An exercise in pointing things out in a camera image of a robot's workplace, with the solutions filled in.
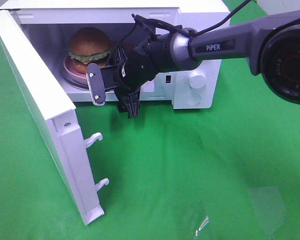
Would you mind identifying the round white door button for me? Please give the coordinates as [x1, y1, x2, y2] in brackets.
[185, 93, 201, 107]

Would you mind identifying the green table cloth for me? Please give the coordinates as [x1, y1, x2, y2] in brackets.
[0, 0, 300, 240]

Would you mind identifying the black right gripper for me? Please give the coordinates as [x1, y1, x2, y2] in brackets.
[106, 44, 143, 118]

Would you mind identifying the white microwave knob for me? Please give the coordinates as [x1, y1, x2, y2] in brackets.
[188, 70, 207, 89]

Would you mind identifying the glass microwave turntable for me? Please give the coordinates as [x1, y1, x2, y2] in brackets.
[59, 66, 89, 90]

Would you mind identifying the burger with lettuce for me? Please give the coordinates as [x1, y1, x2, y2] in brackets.
[68, 27, 112, 74]

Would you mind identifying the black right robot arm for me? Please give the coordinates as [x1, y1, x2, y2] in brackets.
[103, 10, 300, 117]

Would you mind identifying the pink round plate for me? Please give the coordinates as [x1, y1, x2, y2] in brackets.
[63, 43, 121, 86]

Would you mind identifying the white microwave door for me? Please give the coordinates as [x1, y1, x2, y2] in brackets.
[0, 10, 109, 225]

